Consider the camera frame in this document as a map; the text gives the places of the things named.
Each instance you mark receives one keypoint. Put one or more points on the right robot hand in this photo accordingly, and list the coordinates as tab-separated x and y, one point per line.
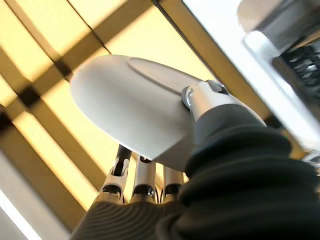
237	175

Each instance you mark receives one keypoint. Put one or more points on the cream round plate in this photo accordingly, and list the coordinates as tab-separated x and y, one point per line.
125	105

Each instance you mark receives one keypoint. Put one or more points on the black dish drying rack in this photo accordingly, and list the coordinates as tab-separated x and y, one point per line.
305	67

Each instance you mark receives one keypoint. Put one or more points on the stainless steel sink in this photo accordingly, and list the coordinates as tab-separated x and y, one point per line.
275	22

